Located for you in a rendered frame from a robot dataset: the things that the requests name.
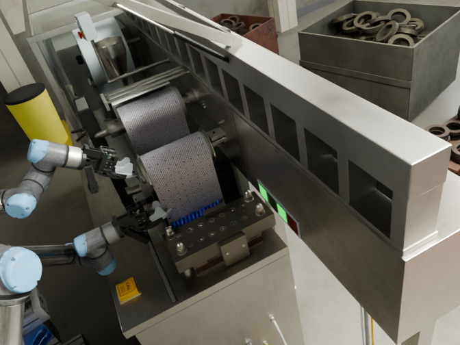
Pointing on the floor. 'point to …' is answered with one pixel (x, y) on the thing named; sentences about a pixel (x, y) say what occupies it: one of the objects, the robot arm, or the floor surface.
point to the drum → (36, 113)
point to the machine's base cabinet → (237, 313)
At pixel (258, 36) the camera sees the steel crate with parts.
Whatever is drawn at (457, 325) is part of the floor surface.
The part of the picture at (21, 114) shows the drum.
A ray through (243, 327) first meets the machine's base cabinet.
